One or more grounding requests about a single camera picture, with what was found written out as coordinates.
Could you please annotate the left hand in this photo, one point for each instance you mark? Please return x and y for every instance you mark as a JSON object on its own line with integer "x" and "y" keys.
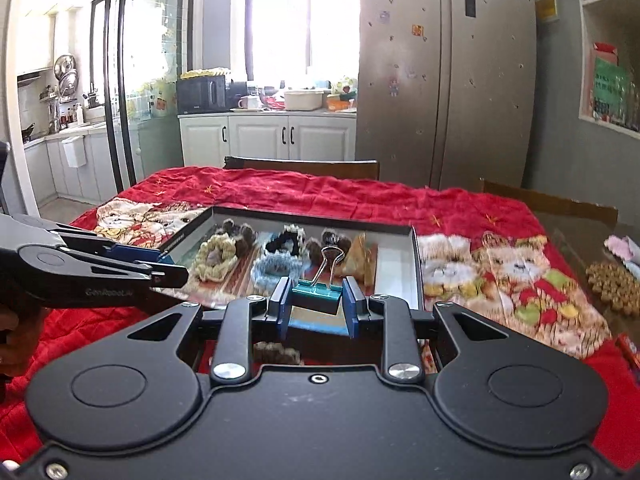
{"x": 22, "y": 339}

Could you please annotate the cream ruffled scrunchie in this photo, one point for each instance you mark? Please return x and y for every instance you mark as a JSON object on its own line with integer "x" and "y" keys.
{"x": 215, "y": 259}

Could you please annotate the light blue scrunchie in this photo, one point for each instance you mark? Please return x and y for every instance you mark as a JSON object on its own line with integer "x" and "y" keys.
{"x": 269, "y": 268}

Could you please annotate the white kitchen cabinet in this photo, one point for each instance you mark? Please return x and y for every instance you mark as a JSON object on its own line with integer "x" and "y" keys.
{"x": 208, "y": 139}

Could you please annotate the cream bowl on counter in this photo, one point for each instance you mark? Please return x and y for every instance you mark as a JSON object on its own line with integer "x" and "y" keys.
{"x": 305, "y": 100}

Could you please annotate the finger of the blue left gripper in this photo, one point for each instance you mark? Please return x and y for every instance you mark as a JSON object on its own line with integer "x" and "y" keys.
{"x": 166, "y": 276}
{"x": 130, "y": 253}

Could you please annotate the black microwave oven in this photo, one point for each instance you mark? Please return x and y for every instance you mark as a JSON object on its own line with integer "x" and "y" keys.
{"x": 202, "y": 95}

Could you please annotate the olive cream-edged scrunchie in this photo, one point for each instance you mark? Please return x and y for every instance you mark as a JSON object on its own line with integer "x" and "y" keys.
{"x": 265, "y": 352}

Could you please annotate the teal binder clip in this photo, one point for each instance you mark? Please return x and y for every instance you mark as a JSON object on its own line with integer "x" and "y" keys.
{"x": 320, "y": 294}

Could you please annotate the brown pompom hair claw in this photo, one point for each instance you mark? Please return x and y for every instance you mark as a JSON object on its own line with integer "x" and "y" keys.
{"x": 242, "y": 235}
{"x": 328, "y": 238}

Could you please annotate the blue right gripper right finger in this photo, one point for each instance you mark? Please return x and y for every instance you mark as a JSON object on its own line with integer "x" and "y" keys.
{"x": 355, "y": 307}

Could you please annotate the brown beaded mat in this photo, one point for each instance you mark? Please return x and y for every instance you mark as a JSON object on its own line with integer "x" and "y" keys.
{"x": 615, "y": 286}

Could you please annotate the black shallow cardboard box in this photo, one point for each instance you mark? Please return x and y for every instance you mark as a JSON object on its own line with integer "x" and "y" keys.
{"x": 398, "y": 272}

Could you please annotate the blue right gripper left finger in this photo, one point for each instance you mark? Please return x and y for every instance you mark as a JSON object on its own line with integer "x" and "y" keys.
{"x": 280, "y": 306}

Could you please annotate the red quilted bedspread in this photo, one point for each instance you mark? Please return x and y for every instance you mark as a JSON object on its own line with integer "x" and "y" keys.
{"x": 450, "y": 212}

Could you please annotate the white mug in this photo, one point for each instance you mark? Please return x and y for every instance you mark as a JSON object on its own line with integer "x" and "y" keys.
{"x": 250, "y": 103}

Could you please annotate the black cream-edged scrunchie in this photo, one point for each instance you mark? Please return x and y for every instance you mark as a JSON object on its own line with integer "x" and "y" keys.
{"x": 291, "y": 240}

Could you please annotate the steel double-door refrigerator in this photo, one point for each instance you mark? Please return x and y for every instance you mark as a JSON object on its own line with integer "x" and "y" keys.
{"x": 446, "y": 90}

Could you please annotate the dark wooden chair back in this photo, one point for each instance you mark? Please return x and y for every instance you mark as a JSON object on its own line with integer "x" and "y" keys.
{"x": 359, "y": 169}

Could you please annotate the brown paper pyramid sachet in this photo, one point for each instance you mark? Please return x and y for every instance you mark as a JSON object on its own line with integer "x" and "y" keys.
{"x": 360, "y": 261}

